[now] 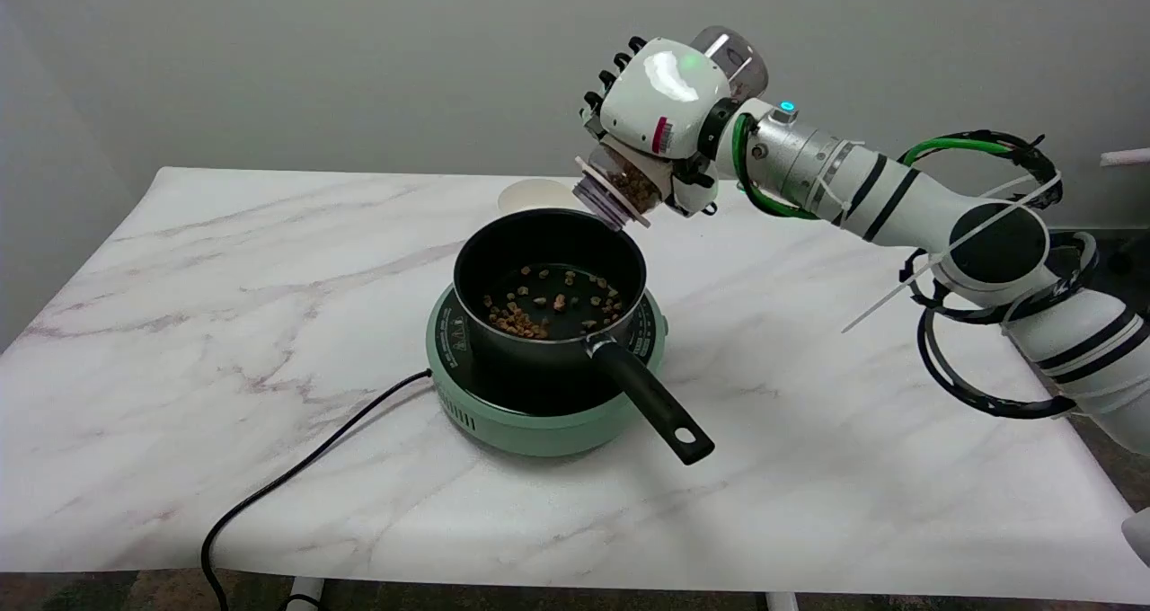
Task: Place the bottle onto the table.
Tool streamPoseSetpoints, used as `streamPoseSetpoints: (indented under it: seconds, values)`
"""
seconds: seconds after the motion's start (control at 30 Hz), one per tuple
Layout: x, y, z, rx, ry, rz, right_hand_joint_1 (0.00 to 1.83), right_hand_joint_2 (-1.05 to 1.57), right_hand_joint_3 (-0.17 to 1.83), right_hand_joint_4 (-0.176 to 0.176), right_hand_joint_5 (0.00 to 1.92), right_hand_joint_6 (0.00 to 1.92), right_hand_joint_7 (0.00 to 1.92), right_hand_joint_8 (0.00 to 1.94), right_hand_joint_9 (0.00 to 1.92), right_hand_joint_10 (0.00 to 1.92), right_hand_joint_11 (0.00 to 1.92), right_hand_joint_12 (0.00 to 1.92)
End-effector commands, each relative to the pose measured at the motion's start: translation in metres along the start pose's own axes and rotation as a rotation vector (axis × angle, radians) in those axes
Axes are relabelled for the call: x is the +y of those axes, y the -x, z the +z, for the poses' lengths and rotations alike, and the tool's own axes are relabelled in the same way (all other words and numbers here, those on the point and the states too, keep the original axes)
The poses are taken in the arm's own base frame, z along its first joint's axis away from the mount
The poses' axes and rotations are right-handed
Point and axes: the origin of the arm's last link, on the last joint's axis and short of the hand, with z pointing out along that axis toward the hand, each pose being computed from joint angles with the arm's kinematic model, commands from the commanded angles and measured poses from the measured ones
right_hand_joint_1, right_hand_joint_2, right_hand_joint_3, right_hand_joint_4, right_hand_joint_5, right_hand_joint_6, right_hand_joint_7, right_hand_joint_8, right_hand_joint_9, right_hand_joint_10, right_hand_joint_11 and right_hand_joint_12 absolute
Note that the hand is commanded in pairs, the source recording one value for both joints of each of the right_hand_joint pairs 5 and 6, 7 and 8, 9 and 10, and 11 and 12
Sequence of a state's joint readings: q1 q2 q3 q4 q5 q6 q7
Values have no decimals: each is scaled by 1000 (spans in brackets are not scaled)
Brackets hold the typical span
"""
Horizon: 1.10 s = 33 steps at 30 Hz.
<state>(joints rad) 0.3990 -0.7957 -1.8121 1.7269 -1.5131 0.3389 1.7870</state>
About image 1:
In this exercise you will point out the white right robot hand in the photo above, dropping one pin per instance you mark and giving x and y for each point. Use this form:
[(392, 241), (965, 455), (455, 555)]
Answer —
[(656, 90)]

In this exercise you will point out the clear bottle with nuts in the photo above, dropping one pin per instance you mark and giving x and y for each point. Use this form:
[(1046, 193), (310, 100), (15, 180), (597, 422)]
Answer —
[(629, 184)]

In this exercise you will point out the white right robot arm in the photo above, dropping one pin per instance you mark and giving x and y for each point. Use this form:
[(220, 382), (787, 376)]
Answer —
[(898, 198)]

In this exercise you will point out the white round lid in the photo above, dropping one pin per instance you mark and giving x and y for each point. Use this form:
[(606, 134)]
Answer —
[(530, 196)]

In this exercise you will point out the brown nuts pile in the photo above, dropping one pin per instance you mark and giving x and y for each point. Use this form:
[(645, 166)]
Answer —
[(517, 323)]

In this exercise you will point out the white zip tie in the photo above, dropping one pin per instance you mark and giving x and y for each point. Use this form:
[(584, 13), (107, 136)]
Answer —
[(952, 253)]

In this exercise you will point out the green induction cooker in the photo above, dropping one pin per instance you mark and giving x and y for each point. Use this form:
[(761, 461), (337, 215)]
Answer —
[(539, 431)]

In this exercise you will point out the white horizontal bar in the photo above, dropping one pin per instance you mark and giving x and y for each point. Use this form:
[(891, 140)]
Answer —
[(1127, 156)]

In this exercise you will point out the white table leg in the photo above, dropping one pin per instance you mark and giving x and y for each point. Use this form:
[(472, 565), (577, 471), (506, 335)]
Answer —
[(305, 595), (782, 602)]

